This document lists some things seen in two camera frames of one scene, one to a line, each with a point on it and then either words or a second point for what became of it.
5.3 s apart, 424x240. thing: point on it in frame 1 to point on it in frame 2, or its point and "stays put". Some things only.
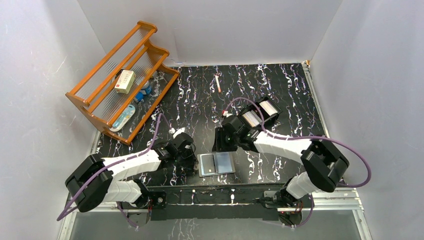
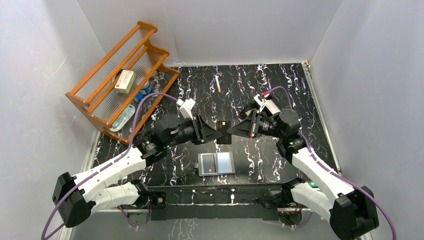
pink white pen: x=218 y=83 stays put
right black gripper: x=219 y=143 to x=242 y=128
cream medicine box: x=125 y=82 stays put
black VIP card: x=207 y=164 stays put
